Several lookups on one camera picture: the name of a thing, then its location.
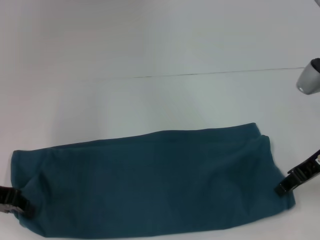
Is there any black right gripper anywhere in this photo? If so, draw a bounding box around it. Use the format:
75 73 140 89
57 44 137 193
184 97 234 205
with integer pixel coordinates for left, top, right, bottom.
274 149 320 195

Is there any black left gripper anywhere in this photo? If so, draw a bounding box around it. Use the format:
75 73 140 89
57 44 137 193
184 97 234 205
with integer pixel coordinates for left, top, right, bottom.
0 185 36 217

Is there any teal blue shirt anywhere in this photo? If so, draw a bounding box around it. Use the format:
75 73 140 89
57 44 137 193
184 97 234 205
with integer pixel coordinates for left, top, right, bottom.
11 122 297 240

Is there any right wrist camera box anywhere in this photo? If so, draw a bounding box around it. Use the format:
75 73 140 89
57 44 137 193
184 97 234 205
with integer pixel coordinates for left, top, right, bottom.
296 57 320 96

